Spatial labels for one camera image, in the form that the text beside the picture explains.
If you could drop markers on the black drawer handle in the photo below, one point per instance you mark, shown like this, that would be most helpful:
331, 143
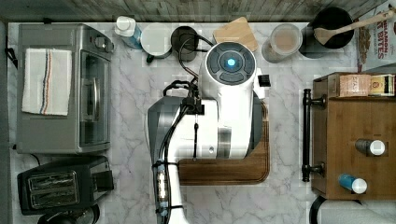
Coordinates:
307, 168

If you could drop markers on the wooden cutting board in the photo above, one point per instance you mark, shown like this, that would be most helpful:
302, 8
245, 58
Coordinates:
251, 170

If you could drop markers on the grey shaker white cap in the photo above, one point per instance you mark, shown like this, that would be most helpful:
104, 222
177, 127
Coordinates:
371, 147

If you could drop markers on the pink tea box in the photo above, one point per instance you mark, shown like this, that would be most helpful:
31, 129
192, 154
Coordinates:
354, 85

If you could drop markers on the wooden drawer cabinet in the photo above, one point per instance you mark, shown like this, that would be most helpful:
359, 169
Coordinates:
335, 129

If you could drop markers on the dark grey cup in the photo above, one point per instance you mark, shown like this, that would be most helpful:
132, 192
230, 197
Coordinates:
184, 41

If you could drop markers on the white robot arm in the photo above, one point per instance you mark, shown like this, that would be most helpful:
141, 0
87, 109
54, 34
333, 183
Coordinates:
218, 119

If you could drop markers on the striped white dish towel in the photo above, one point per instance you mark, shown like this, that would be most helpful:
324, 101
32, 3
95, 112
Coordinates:
47, 81

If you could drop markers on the white mug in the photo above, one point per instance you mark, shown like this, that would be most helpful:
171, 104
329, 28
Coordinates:
156, 41

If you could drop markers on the black toaster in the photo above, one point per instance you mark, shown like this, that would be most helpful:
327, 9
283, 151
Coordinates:
64, 185

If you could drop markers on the wooden lid blue box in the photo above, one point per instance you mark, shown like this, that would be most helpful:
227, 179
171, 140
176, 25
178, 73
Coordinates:
237, 31

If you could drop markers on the silver toaster oven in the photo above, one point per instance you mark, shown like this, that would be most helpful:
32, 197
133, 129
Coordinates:
86, 127

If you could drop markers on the black round appliance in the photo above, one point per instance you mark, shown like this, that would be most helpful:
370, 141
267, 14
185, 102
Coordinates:
88, 215

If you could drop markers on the wooden spoon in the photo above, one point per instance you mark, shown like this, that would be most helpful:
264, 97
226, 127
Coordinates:
324, 35

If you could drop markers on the white paper towel roll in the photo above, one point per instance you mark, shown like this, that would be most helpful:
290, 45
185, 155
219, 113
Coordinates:
323, 211

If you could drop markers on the cereal box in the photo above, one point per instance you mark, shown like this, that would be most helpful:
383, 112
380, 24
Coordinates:
377, 47

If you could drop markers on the blue shaker white cap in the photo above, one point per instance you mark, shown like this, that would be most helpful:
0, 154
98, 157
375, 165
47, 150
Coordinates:
353, 183

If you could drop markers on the yellow tea box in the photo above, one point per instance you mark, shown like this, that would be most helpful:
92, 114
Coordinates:
382, 85

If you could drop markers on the white capped blue bottle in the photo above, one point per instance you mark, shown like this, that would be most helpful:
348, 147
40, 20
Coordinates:
129, 32

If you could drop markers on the glass jar with lid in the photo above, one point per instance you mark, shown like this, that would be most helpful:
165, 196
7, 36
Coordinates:
284, 41

